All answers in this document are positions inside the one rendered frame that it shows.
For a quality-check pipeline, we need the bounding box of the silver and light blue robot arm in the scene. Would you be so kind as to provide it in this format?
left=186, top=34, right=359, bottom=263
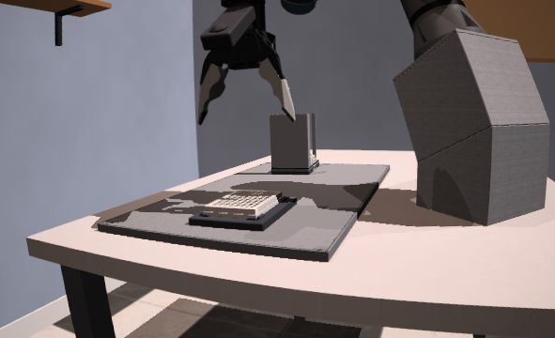
left=201, top=0, right=487, bottom=61

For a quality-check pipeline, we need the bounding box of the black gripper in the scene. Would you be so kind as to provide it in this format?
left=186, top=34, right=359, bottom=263
left=198, top=0, right=295, bottom=125

